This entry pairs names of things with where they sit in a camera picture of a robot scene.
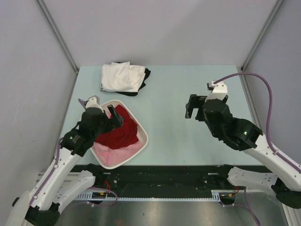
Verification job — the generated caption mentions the red t-shirt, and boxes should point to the red t-shirt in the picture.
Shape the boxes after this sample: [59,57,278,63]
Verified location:
[95,105,138,149]

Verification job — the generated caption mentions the white plastic basin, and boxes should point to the white plastic basin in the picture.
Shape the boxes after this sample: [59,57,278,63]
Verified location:
[90,100,149,170]

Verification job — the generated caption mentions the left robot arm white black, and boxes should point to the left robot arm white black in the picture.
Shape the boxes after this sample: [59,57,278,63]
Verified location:
[6,105,123,226]

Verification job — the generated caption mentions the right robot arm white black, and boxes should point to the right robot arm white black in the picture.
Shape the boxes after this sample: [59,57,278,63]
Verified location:
[185,94,301,209]

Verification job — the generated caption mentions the folded white t-shirt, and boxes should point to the folded white t-shirt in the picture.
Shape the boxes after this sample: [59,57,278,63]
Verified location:
[101,62,146,93]

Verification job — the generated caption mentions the pink t-shirt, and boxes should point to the pink t-shirt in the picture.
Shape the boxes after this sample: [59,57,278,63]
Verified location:
[93,105,143,166]

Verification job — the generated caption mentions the folded black t-shirt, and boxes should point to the folded black t-shirt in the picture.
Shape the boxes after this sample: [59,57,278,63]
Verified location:
[116,65,151,97]

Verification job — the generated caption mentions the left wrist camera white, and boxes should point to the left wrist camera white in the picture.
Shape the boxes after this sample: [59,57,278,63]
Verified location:
[78,96,103,110]

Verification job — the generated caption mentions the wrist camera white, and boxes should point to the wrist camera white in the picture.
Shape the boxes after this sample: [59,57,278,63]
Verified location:
[78,96,103,110]
[206,81,228,101]

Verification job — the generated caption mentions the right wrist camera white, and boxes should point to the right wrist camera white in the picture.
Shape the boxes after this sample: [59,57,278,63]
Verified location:
[206,81,228,101]

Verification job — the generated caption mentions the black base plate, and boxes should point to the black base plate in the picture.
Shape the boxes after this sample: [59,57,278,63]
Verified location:
[71,164,236,198]

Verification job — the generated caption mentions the slotted cable duct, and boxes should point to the slotted cable duct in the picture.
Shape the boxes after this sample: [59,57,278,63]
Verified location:
[75,190,236,202]

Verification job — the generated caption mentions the left aluminium frame post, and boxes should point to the left aluminium frame post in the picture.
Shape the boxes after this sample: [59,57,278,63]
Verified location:
[35,0,79,73]

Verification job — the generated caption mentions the aluminium frame post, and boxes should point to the aluminium frame post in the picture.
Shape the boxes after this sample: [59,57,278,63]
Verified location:
[35,0,79,73]
[241,0,286,70]

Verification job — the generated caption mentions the right aluminium frame post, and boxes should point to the right aluminium frame post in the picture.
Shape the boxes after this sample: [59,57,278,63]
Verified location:
[241,0,286,70]

